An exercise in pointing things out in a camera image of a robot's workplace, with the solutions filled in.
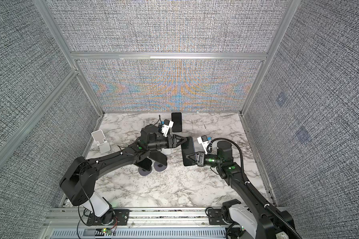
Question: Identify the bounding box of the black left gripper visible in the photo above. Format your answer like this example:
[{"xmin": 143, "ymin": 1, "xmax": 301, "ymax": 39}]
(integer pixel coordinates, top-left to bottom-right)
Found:
[{"xmin": 148, "ymin": 134, "xmax": 186, "ymax": 151}]

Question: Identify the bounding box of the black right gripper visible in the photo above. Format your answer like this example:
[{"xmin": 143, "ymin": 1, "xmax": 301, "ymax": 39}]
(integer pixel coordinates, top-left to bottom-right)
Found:
[{"xmin": 186, "ymin": 151, "xmax": 224, "ymax": 168}]

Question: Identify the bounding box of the black phone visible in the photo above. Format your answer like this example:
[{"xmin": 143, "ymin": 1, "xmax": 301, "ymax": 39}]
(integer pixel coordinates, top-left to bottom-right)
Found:
[
  {"xmin": 149, "ymin": 151, "xmax": 167, "ymax": 166},
  {"xmin": 137, "ymin": 158, "xmax": 152, "ymax": 171},
  {"xmin": 171, "ymin": 112, "xmax": 182, "ymax": 132},
  {"xmin": 181, "ymin": 136, "xmax": 195, "ymax": 166}
]

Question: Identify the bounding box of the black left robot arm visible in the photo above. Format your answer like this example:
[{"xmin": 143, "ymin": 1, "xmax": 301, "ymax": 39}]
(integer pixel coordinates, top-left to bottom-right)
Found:
[{"xmin": 59, "ymin": 124, "xmax": 188, "ymax": 218}]

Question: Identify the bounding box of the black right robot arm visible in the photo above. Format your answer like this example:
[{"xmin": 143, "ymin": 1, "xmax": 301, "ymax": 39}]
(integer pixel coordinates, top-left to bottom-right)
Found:
[{"xmin": 181, "ymin": 137, "xmax": 301, "ymax": 239}]

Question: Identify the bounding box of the black phone back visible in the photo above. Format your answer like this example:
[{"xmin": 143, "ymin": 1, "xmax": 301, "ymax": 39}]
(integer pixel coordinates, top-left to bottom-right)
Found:
[{"xmin": 171, "ymin": 112, "xmax": 182, "ymax": 132}]

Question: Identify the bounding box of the grey round stand right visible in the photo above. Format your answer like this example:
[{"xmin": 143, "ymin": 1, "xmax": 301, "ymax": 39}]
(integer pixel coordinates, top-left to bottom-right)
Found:
[{"xmin": 154, "ymin": 162, "xmax": 167, "ymax": 172}]

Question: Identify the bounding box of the grey round stand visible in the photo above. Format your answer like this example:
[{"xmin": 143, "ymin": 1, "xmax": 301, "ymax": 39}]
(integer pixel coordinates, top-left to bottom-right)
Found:
[
  {"xmin": 154, "ymin": 162, "xmax": 167, "ymax": 172},
  {"xmin": 138, "ymin": 167, "xmax": 152, "ymax": 176}
]

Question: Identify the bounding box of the grey round stand left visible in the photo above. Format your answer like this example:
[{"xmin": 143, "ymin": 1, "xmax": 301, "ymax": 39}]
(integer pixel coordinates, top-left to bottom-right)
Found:
[{"xmin": 138, "ymin": 167, "xmax": 152, "ymax": 176}]

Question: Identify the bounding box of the white stand far left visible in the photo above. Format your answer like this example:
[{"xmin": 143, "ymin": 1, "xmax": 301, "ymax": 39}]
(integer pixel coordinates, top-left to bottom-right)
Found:
[{"xmin": 91, "ymin": 129, "xmax": 111, "ymax": 153}]

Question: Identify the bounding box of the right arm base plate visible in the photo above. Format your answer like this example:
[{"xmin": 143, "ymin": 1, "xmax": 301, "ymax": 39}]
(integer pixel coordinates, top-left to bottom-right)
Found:
[{"xmin": 205, "ymin": 207, "xmax": 228, "ymax": 226}]

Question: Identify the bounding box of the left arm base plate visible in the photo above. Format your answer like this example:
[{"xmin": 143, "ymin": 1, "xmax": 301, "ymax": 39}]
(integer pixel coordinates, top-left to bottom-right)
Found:
[{"xmin": 85, "ymin": 208, "xmax": 130, "ymax": 226}]

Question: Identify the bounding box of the aluminium front rail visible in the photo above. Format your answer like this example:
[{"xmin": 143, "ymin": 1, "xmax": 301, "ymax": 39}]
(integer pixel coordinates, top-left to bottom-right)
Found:
[{"xmin": 38, "ymin": 207, "xmax": 252, "ymax": 239}]

